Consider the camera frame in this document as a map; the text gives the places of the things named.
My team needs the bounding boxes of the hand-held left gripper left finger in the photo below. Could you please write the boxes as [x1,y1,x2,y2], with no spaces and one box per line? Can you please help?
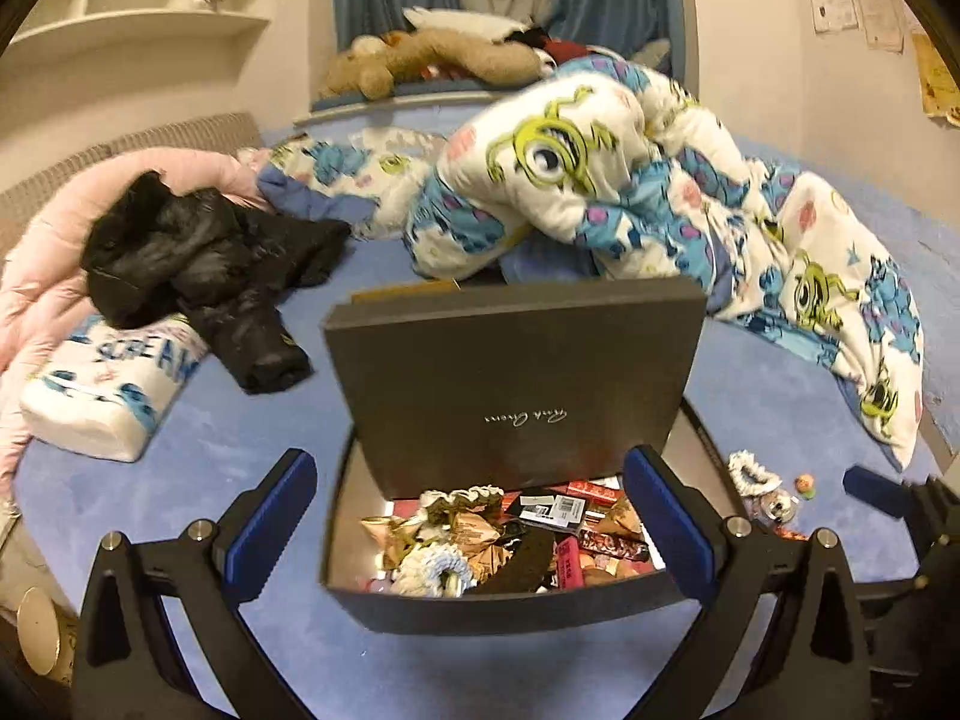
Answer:
[71,450,331,720]

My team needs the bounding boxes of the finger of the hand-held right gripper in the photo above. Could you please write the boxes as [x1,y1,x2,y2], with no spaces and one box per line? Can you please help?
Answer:
[842,465,938,522]

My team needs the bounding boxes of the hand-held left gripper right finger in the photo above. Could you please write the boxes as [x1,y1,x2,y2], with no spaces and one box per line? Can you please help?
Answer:
[624,446,875,720]

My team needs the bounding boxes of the brown triangular packet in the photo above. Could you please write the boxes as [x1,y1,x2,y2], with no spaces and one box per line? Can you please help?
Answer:
[442,510,500,552]
[600,502,646,545]
[364,516,421,571]

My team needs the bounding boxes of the black white packet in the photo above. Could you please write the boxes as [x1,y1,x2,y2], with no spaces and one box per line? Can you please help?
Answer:
[517,493,586,530]

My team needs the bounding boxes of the light blue scrunchie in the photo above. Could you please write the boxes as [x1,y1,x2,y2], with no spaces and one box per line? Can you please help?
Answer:
[390,544,477,599]

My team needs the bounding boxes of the cream lace scrunchie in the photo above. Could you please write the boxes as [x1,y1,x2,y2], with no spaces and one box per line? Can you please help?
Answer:
[420,486,511,522]

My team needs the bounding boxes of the black storage box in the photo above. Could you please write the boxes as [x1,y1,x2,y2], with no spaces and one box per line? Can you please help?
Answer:
[321,274,747,635]

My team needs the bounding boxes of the blue bed sheet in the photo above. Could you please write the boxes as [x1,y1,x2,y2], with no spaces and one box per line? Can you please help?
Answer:
[15,112,960,720]

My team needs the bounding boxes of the white lace scrunchie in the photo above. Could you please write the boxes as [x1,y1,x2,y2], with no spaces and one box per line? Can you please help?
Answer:
[727,450,782,496]

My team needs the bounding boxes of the dark brown fuzzy scrunchie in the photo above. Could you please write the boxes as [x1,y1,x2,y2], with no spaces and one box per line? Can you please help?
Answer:
[480,525,560,593]

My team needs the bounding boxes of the white printed pillow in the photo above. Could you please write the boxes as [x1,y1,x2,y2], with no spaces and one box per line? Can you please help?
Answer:
[19,311,209,464]

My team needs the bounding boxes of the gold printed canister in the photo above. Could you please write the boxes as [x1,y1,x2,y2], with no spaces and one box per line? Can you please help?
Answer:
[16,586,80,680]

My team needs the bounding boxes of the black puffer jacket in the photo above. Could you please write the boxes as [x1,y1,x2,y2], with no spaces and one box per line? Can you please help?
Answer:
[81,171,353,395]

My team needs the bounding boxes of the pink quilt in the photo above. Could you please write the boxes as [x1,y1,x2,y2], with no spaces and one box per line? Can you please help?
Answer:
[0,148,271,481]

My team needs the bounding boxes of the printed cartoon blanket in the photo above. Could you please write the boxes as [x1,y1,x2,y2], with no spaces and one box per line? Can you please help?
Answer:
[266,56,925,470]

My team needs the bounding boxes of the grey checked headboard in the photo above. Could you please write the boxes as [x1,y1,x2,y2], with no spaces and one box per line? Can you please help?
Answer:
[0,111,263,218]

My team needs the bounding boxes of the yellow award certificate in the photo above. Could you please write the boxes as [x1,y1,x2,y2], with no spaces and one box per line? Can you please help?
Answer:
[911,34,960,125]

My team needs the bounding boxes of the white framed certificate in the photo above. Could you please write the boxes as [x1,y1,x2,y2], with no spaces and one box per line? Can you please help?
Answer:
[808,0,857,35]
[856,0,905,53]

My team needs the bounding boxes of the black red plush toy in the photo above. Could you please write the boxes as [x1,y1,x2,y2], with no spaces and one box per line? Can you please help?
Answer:
[510,26,593,68]

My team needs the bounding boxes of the brown plush dog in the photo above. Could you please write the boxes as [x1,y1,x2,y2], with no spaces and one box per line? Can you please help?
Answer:
[322,30,541,100]

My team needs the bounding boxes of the white plush toy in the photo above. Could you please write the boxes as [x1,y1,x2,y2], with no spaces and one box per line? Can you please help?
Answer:
[401,6,526,42]

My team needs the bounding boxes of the bead bracelet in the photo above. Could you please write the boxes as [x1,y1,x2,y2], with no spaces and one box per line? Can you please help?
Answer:
[750,491,800,530]

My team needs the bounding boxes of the white wall shelf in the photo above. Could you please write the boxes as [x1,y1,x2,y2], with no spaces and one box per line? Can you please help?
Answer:
[0,0,301,76]

